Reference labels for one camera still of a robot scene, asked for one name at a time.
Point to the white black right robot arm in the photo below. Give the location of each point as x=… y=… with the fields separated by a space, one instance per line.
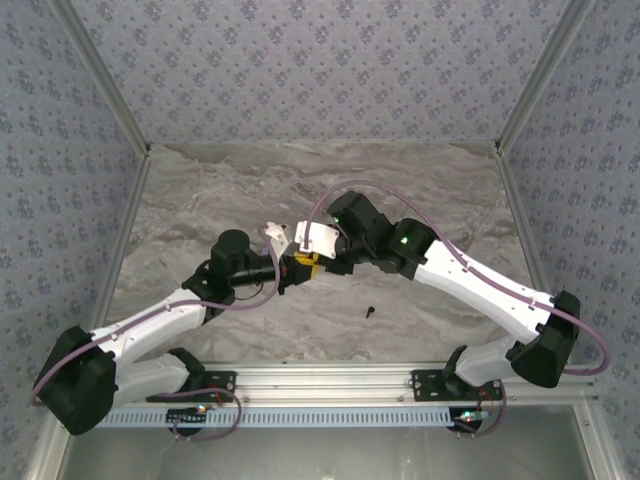
x=475 y=285

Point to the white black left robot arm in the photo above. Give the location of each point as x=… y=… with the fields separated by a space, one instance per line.
x=150 y=320

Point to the black controller board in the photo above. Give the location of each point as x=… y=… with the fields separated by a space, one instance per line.
x=467 y=423
x=182 y=419

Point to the steel sheet panel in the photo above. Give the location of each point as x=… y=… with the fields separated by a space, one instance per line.
x=325 y=455

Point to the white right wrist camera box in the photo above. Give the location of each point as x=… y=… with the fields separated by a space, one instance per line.
x=320 y=237

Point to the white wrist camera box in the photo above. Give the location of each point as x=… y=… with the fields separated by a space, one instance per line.
x=320 y=237
x=276 y=235

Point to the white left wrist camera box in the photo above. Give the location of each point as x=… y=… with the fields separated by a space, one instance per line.
x=276 y=235

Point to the aluminium frame rail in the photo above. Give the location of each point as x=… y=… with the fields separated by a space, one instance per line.
x=515 y=200
x=134 y=200

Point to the wide aluminium frame beam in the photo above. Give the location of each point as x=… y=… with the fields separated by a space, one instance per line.
x=325 y=382

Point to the aluminium frame post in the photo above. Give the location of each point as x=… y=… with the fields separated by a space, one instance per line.
x=45 y=461
x=540 y=75
x=595 y=440
x=106 y=75

